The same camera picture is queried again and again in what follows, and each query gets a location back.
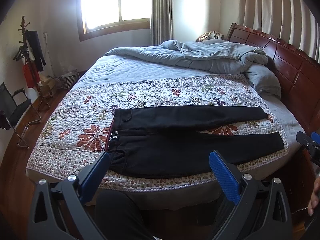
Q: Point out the wooden coat rack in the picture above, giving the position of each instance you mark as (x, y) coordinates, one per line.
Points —
(29, 63)

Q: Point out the floral quilted bedspread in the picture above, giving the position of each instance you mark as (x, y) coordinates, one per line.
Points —
(80, 127)

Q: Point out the black office chair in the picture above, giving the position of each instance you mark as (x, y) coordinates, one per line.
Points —
(11, 113)

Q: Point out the grey window curtain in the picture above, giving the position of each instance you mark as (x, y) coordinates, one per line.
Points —
(161, 25)

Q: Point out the grey blue duvet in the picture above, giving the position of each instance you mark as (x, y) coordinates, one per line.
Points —
(218, 58)

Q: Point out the wire waste basket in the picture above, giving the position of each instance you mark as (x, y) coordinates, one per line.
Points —
(69, 79)

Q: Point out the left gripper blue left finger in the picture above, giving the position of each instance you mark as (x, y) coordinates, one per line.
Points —
(91, 176)

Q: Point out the red hanging bag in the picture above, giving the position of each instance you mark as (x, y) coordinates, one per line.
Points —
(30, 75)

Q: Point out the black pants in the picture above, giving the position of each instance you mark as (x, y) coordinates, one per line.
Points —
(176, 141)

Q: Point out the person right hand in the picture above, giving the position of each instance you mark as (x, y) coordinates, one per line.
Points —
(314, 199)

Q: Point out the dark wooden headboard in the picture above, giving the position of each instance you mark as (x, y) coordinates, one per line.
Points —
(298, 74)

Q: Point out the patterned cushion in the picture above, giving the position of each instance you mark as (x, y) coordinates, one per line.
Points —
(210, 35)

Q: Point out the light blue bed sheet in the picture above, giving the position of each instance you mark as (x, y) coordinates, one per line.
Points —
(118, 69)

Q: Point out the grey pillow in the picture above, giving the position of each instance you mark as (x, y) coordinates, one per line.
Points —
(263, 80)

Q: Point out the beige wall curtain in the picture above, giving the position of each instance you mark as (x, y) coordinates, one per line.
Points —
(289, 20)

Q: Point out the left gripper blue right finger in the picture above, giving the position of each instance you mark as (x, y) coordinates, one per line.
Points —
(227, 181)

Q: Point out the black hanging garment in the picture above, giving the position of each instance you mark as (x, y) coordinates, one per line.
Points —
(33, 39)

